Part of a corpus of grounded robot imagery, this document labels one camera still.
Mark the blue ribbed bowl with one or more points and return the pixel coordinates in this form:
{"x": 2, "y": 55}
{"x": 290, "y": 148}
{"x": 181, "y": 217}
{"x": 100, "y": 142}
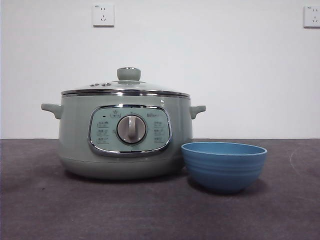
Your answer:
{"x": 225, "y": 172}

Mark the glass lid with green knob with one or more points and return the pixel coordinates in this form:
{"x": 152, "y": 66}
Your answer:
{"x": 128, "y": 73}

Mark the white wall socket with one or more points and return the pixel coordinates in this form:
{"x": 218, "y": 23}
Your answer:
{"x": 103, "y": 15}
{"x": 312, "y": 16}

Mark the pale green electric steamer pot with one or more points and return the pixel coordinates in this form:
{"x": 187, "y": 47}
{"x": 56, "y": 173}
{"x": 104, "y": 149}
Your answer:
{"x": 75, "y": 140}

